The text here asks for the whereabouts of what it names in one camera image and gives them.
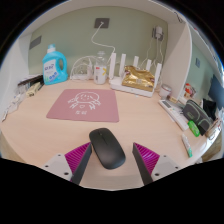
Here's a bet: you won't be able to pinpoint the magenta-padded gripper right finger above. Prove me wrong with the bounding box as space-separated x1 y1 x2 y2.
131 142 181 186

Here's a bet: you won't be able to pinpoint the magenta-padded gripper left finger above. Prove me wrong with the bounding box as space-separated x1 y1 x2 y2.
42 141 93 186

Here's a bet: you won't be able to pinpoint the black computer mouse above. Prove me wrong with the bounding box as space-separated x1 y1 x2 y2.
88 127 127 170

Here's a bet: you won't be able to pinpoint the pink printed mouse pad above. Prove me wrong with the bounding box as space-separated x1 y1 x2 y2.
45 88 120 123

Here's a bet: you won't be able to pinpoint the white green tube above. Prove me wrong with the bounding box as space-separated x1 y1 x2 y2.
181 133 194 159

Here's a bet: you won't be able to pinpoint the small green bottle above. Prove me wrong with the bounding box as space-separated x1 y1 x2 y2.
187 119 201 138

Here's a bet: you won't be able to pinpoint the white remote control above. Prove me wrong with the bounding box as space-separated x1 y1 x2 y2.
158 98 190 132

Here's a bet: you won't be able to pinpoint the grey pencil case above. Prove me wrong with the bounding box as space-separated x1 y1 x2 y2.
181 99 213 136

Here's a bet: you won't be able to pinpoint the black bag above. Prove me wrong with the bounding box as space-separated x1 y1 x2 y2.
202 98 218 121

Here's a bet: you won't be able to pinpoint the small white jar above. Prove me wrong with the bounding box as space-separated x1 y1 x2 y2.
159 84 173 99

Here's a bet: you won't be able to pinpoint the clear plastic bags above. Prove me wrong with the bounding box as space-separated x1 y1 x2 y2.
1 93 22 123

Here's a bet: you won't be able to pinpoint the small red figure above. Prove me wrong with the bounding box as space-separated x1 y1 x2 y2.
183 83 196 99

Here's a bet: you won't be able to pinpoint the beige small box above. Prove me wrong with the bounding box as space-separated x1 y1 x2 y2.
25 82 42 98

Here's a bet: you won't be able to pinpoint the stack of books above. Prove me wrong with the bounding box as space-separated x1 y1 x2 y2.
17 74 44 88

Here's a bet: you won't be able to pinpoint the black monitor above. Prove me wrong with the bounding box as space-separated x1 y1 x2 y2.
209 74 224 109

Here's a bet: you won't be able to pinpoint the gold foil bag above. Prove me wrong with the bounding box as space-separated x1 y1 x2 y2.
121 65 156 93

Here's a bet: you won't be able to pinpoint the white router with antennas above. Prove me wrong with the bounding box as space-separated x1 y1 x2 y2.
108 52 163 98

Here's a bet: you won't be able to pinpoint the blue detergent bottle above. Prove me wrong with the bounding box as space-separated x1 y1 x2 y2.
42 43 69 86

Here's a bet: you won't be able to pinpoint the clear plastic bottle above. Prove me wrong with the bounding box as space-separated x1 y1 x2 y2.
93 50 108 85

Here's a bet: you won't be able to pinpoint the white shelf unit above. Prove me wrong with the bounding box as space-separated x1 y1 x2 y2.
19 0 216 101

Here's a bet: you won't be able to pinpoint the white power strip with cables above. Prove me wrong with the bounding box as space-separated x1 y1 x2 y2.
69 55 94 81

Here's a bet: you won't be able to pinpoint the grey wall socket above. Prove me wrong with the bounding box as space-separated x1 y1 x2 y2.
28 35 43 51
93 17 110 29

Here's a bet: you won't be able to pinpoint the white cable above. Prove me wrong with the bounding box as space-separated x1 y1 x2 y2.
90 21 117 54

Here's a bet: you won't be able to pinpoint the white wall charger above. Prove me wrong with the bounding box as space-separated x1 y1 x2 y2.
152 25 165 42

